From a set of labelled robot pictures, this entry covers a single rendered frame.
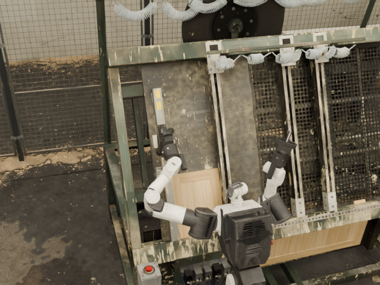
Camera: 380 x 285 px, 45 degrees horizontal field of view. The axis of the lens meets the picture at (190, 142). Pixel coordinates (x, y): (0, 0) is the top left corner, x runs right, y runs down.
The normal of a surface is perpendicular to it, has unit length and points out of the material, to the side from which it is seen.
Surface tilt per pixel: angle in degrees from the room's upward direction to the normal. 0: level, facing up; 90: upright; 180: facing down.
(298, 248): 90
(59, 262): 0
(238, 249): 82
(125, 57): 60
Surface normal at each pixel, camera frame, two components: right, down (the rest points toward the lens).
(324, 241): 0.29, 0.54
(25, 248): 0.04, -0.83
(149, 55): 0.27, 0.05
